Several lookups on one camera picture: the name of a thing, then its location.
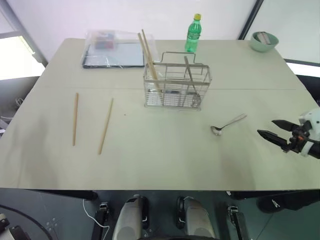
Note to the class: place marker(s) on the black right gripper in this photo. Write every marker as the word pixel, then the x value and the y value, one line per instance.
pixel 296 143

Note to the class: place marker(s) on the silver robot right leg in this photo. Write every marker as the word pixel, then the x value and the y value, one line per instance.
pixel 197 217

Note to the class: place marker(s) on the green plastic bottle yellow cap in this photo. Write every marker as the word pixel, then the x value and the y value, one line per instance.
pixel 193 37

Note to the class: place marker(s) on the clear plastic bag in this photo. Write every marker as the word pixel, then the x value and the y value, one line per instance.
pixel 125 37

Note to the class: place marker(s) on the dark window frame post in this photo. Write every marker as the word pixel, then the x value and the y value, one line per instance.
pixel 250 18

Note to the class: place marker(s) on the wooden chopstick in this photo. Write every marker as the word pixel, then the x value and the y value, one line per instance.
pixel 144 50
pixel 75 120
pixel 148 50
pixel 106 126

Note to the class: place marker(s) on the small colourful box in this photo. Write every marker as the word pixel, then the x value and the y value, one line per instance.
pixel 105 40

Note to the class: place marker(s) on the green bowl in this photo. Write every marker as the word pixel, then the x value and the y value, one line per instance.
pixel 262 46

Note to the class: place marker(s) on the silver robot left leg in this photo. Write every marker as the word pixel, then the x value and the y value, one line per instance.
pixel 130 217

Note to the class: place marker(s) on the black shoe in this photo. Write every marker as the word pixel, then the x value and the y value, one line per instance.
pixel 272 203

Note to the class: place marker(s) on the silver robot leg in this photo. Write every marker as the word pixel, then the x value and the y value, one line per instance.
pixel 130 217
pixel 197 217

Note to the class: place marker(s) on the pink grey packet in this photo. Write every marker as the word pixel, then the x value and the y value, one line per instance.
pixel 263 37

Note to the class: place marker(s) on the black table foot with caster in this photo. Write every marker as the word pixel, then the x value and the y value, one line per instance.
pixel 100 220
pixel 238 222

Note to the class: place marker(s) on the grey window frame post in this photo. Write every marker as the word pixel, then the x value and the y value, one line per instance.
pixel 27 32

